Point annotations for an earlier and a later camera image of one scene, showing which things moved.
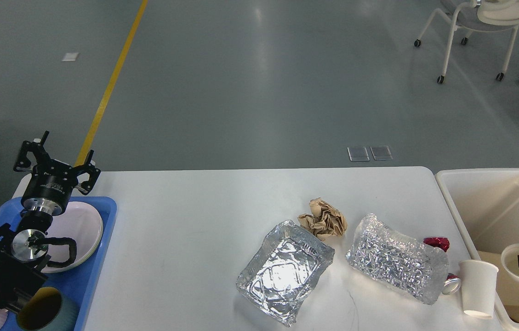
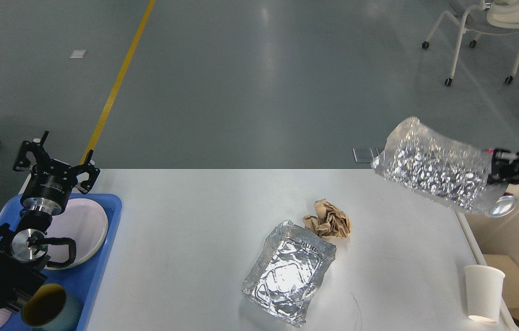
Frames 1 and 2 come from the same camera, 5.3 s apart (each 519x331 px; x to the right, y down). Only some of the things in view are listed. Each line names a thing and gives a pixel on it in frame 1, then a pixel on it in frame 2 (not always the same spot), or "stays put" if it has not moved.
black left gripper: [48, 189] stays put
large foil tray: [282, 274] stays put
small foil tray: [381, 252] -> [447, 168]
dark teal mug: [47, 310] stays put
